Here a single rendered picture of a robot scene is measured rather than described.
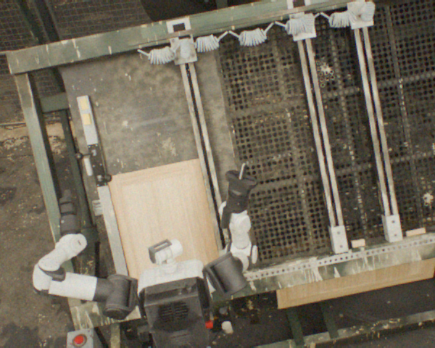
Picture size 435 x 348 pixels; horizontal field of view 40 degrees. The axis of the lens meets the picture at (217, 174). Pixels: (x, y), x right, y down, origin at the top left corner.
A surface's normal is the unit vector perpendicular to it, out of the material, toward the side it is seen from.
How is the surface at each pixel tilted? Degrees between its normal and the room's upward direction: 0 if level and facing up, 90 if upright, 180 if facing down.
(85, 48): 52
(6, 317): 0
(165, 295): 23
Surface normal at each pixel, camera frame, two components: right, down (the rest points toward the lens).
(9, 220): -0.14, -0.70
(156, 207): 0.03, 0.11
